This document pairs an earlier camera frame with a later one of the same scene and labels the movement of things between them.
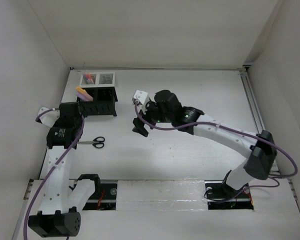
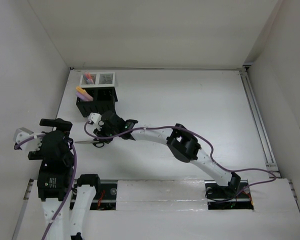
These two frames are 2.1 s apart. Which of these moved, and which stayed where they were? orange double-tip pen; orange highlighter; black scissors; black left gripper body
Moved: black left gripper body
Stayed: black scissors; orange double-tip pen; orange highlighter
